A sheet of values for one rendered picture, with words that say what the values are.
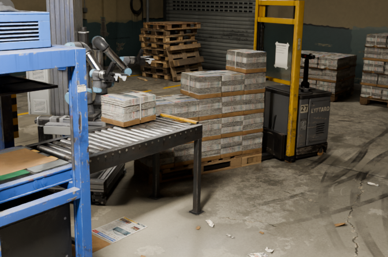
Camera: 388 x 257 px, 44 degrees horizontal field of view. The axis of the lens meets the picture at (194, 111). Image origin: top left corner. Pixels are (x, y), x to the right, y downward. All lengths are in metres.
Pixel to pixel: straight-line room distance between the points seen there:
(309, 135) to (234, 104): 1.11
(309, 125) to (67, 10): 3.04
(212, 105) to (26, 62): 2.78
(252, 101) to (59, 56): 3.03
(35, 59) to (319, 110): 3.92
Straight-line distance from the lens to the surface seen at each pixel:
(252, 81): 5.32
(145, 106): 4.10
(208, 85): 5.01
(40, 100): 4.67
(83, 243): 3.19
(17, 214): 2.84
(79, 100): 2.89
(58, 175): 3.11
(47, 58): 2.74
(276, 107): 5.95
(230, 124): 5.27
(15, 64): 2.64
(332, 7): 11.28
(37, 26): 2.91
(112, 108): 4.04
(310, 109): 5.79
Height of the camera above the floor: 1.83
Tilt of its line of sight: 13 degrees down
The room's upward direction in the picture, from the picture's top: 1 degrees clockwise
